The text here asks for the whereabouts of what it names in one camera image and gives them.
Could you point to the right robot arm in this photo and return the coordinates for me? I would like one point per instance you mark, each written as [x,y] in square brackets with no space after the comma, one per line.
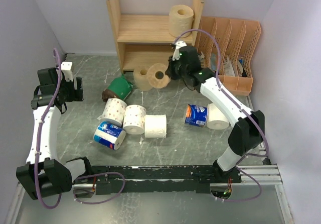
[248,125]

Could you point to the orange plastic file organizer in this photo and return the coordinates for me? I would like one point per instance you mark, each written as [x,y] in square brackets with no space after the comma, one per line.
[235,38]

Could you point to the blue wrapped roll left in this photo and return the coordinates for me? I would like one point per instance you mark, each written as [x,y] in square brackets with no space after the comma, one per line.
[109,135]

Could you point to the plain white roll right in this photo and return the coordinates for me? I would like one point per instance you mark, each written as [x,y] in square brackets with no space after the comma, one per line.
[216,120]

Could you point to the plain white roll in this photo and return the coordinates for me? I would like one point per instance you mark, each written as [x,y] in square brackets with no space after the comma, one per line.
[155,126]
[216,120]

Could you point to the aluminium extrusion rail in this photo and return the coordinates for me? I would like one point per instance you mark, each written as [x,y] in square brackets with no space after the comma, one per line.
[261,170]

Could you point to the green brown paper roll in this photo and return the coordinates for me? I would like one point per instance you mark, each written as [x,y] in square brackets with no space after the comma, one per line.
[119,88]

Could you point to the dark items in organizer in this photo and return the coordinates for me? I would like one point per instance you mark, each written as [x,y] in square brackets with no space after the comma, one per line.
[240,67]

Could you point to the papers in organizer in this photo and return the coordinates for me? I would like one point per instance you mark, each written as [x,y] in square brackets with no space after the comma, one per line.
[228,67]

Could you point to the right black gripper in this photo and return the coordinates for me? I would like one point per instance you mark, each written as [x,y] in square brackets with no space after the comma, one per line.
[169,71]

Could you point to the wooden two-tier shelf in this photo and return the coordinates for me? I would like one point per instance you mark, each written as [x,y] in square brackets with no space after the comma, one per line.
[143,40]

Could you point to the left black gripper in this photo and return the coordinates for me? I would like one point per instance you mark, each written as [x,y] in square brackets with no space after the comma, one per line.
[76,95]

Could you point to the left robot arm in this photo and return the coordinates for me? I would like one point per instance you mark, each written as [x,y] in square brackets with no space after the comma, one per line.
[43,172]

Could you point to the blue wrapped roll right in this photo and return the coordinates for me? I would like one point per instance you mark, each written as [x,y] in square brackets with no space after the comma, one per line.
[196,115]

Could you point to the beige paper roll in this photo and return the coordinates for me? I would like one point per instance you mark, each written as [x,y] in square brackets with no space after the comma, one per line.
[180,19]
[140,78]
[156,76]

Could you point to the blue wrapped roll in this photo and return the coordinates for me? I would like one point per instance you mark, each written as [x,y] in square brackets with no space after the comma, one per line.
[196,115]
[109,135]

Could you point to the pink dotted roll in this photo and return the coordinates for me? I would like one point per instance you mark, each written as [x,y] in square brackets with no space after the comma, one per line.
[114,111]
[134,119]

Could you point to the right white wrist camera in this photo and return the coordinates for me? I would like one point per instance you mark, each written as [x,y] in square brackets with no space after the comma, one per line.
[178,45]

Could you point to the white item in organizer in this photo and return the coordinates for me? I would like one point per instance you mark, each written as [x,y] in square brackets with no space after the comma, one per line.
[201,56]

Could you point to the pink dotted roll left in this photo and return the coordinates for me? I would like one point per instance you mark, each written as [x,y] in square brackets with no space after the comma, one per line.
[114,111]

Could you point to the plain white roll centre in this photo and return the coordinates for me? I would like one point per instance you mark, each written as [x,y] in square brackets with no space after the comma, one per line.
[155,126]

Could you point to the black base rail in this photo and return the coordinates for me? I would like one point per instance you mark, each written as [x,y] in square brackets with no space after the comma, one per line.
[179,178]

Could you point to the pink dotted roll right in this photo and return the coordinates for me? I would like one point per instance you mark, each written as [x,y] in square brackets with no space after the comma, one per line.
[134,119]

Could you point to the blue item in organizer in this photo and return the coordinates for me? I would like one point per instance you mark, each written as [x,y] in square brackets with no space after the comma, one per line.
[213,60]

